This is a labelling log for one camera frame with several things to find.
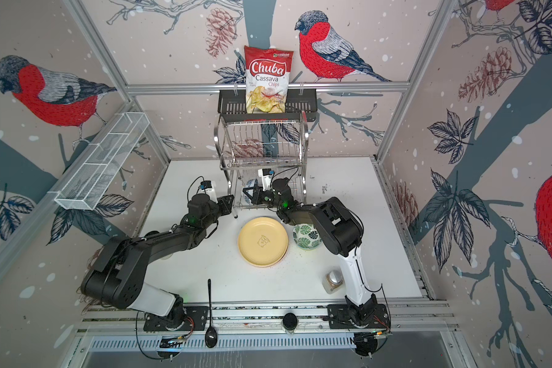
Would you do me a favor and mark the black spoon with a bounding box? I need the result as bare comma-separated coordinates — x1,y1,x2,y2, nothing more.
204,278,219,349

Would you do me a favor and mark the white wire mesh basket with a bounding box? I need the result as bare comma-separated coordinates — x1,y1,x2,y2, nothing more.
55,112,150,210

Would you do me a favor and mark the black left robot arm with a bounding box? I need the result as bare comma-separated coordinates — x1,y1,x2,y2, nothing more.
80,193,235,320

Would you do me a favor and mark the black lid jar on rail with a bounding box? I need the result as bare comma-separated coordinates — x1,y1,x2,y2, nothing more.
282,312,298,334

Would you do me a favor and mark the black wall shelf basket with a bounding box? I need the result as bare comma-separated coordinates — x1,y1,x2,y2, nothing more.
218,87,317,122

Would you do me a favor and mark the silver lid spice jar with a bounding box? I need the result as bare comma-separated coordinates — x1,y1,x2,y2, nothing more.
322,269,343,294

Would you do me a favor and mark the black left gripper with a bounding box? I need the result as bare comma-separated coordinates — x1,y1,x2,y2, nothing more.
201,193,235,230

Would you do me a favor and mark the chrome two-tier dish rack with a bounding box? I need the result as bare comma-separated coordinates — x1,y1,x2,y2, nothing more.
213,115,309,216

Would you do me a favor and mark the blue floral white bowl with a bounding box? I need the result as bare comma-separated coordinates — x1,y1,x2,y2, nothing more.
242,187,254,205

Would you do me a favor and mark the yellow cream plate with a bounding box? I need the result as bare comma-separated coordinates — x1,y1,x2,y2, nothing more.
238,217,289,268

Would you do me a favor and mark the red cassava chips bag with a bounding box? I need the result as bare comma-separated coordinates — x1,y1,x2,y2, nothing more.
245,46,294,113

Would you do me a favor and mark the green leaf pattern bowl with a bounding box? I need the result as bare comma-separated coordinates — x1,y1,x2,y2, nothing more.
292,224,323,251

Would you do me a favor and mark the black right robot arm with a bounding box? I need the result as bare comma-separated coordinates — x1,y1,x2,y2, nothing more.
242,178,378,328

